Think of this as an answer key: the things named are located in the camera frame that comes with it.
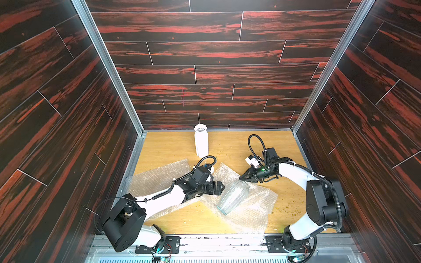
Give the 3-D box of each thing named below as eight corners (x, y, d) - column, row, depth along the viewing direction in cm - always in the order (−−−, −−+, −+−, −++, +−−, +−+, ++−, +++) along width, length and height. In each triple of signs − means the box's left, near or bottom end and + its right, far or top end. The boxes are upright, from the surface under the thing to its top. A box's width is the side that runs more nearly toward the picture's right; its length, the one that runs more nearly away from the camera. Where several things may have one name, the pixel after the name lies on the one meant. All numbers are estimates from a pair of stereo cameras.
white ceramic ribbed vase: (196, 158, 108) (193, 132, 89) (197, 149, 113) (194, 123, 94) (207, 158, 108) (207, 132, 89) (208, 149, 113) (207, 123, 94)
